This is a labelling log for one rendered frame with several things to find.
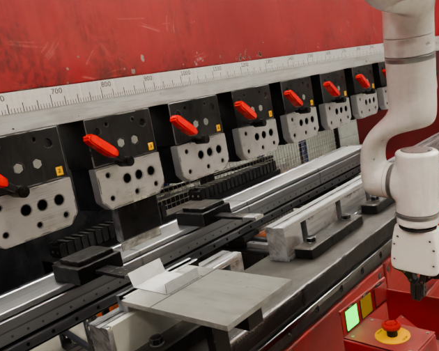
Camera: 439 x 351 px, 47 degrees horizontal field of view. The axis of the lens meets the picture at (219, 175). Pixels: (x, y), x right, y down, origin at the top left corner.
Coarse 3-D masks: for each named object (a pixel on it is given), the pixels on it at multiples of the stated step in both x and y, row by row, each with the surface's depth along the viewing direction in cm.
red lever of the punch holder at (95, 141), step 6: (84, 138) 83; (90, 138) 82; (96, 138) 83; (90, 144) 83; (96, 144) 83; (102, 144) 84; (108, 144) 85; (96, 150) 85; (102, 150) 84; (108, 150) 85; (114, 150) 86; (108, 156) 86; (114, 156) 86; (120, 156) 87; (126, 156) 88; (114, 162) 90; (120, 162) 88; (126, 162) 87; (132, 162) 88
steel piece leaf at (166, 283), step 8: (168, 272) 104; (192, 272) 97; (152, 280) 101; (160, 280) 100; (168, 280) 99; (176, 280) 94; (184, 280) 95; (192, 280) 97; (144, 288) 97; (152, 288) 96; (160, 288) 96; (168, 288) 92; (176, 288) 94
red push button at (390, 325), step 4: (388, 320) 107; (392, 320) 106; (396, 320) 107; (384, 324) 106; (388, 324) 105; (392, 324) 105; (396, 324) 105; (400, 324) 105; (384, 328) 105; (388, 328) 104; (392, 328) 104; (396, 328) 104; (388, 332) 105; (392, 332) 105; (396, 332) 105; (388, 336) 106; (392, 336) 105
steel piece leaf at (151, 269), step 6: (150, 264) 103; (156, 264) 104; (138, 270) 101; (144, 270) 102; (150, 270) 103; (156, 270) 104; (162, 270) 105; (132, 276) 100; (138, 276) 100; (144, 276) 101; (150, 276) 102; (132, 282) 99; (138, 282) 100
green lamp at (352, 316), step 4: (356, 304) 112; (352, 308) 111; (356, 308) 112; (348, 312) 110; (352, 312) 111; (356, 312) 112; (348, 316) 110; (352, 316) 111; (356, 316) 112; (348, 320) 110; (352, 320) 111; (356, 320) 112; (348, 324) 110; (352, 324) 111; (356, 324) 112; (348, 328) 110
